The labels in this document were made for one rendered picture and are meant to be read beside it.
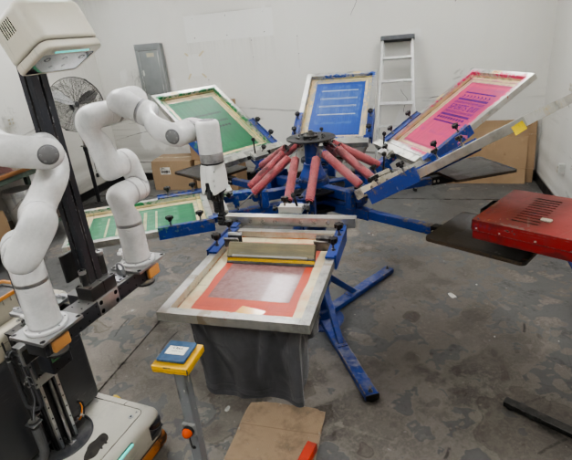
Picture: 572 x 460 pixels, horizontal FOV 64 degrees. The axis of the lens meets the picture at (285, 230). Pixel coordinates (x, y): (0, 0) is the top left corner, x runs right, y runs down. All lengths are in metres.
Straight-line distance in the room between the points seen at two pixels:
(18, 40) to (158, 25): 5.49
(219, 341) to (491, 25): 4.96
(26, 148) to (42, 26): 0.31
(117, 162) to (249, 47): 4.74
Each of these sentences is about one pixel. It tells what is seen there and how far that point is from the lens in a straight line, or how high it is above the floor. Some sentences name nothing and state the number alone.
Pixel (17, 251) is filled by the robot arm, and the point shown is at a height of 1.43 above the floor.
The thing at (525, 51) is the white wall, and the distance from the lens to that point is 6.09.
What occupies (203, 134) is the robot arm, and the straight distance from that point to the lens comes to 1.45.
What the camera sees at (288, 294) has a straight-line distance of 1.82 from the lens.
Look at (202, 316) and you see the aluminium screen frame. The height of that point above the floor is 0.99.
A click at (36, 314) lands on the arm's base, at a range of 1.54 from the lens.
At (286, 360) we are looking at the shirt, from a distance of 1.83.
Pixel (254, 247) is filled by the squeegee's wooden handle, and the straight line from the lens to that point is 2.08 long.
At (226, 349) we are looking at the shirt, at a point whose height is 0.78.
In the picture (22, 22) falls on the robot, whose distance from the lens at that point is 1.40.
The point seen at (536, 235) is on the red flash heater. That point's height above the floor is 1.10.
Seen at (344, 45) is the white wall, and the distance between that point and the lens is 6.04.
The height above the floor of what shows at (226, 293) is 0.96.
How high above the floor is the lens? 1.90
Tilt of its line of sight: 23 degrees down
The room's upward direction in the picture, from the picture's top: 5 degrees counter-clockwise
